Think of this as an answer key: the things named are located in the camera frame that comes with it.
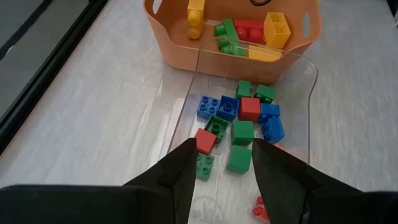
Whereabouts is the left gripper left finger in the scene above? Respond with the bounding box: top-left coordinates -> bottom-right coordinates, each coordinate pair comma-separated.
123,138 -> 199,224

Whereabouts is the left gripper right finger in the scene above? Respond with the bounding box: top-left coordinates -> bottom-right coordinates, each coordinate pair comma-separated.
251,138 -> 364,224

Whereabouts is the small red block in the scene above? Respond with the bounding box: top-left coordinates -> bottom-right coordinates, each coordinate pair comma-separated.
194,128 -> 218,156
252,195 -> 271,223
238,96 -> 261,122

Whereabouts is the small blue block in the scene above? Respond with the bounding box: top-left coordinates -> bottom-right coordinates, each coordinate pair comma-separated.
258,103 -> 281,124
197,95 -> 221,120
261,116 -> 286,144
216,95 -> 240,123

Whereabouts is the clear plastic bin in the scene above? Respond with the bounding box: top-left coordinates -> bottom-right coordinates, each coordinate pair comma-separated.
167,36 -> 319,224

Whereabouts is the large yellow block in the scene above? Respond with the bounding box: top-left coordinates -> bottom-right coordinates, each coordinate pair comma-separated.
248,45 -> 284,62
263,11 -> 292,50

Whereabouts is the orange plastic bin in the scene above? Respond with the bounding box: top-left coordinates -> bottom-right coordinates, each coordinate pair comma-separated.
142,0 -> 322,85

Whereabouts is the long green block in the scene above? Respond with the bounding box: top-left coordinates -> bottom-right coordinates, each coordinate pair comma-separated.
216,37 -> 247,58
213,17 -> 239,41

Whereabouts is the large red block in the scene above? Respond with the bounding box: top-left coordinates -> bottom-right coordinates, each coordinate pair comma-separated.
233,19 -> 266,44

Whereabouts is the yellow two-stud block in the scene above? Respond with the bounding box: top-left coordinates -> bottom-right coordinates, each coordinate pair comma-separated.
186,0 -> 206,40

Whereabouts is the black aluminium table frame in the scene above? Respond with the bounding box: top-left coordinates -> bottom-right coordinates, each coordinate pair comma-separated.
0,0 -> 109,155

